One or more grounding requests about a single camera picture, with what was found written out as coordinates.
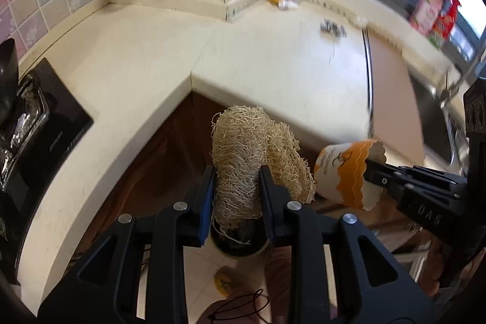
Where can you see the red snack bag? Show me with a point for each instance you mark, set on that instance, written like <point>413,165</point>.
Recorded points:
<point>446,22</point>

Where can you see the black glass stove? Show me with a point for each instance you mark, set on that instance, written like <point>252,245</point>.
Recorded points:
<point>49,141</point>

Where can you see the steel sink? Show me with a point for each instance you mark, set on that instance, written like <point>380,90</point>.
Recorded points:
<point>436,126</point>

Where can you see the yellow slipper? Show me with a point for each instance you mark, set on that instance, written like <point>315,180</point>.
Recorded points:
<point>224,281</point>

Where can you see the beige loofah sponge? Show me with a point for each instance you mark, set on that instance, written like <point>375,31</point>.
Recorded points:
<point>235,157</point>

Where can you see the pink snack bag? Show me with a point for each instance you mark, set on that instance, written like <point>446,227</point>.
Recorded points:
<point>425,11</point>

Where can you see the orange and white paper cup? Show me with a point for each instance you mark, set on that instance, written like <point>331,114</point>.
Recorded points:
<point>334,172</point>

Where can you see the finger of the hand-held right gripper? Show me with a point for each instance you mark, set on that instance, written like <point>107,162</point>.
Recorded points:
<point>383,181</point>
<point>417,172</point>

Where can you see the metal faucet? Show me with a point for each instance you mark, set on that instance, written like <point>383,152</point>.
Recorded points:
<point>452,85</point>

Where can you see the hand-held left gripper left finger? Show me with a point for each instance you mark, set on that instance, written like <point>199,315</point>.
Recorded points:
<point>206,202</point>

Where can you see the small white bottle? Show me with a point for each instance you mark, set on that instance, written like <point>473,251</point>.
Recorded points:
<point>288,4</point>

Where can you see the person's leg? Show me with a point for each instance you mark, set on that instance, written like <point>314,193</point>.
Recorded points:
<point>279,271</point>

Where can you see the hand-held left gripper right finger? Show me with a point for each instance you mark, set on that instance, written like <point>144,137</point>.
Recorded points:
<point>267,202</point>

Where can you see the small dark metal clip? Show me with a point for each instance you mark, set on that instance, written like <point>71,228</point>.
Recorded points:
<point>333,28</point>

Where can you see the brown cutting board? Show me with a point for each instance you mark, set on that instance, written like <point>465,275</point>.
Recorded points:
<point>395,100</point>

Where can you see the brown wooden cabinet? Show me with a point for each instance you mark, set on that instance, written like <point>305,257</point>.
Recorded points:
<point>159,164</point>

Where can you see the dark round trash bin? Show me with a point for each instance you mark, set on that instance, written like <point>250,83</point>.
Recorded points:
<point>243,244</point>

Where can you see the person's right hand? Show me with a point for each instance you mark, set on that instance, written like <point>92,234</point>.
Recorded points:
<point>438,267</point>

